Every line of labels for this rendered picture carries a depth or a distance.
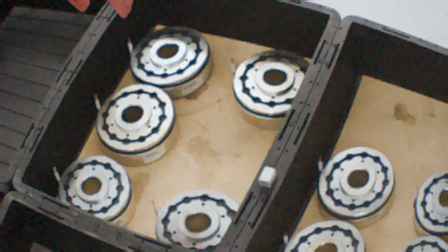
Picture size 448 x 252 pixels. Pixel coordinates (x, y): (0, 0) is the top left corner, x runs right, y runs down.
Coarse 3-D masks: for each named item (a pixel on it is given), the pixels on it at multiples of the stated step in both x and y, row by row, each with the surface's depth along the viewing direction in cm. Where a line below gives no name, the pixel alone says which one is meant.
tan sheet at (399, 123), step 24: (360, 96) 135; (384, 96) 134; (408, 96) 133; (360, 120) 132; (384, 120) 131; (408, 120) 131; (432, 120) 130; (336, 144) 130; (360, 144) 130; (384, 144) 129; (408, 144) 128; (432, 144) 128; (408, 168) 126; (432, 168) 125; (408, 192) 123; (312, 216) 124; (384, 216) 122; (408, 216) 121; (384, 240) 119; (408, 240) 119
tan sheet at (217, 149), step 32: (224, 64) 141; (192, 96) 138; (224, 96) 137; (96, 128) 137; (192, 128) 135; (224, 128) 134; (256, 128) 133; (160, 160) 132; (192, 160) 132; (224, 160) 131; (256, 160) 131; (160, 192) 129; (224, 192) 128; (128, 224) 127
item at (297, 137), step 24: (360, 24) 129; (336, 48) 128; (432, 48) 125; (312, 96) 122; (312, 120) 121; (288, 144) 119; (288, 168) 117; (264, 192) 115; (264, 216) 113; (240, 240) 111
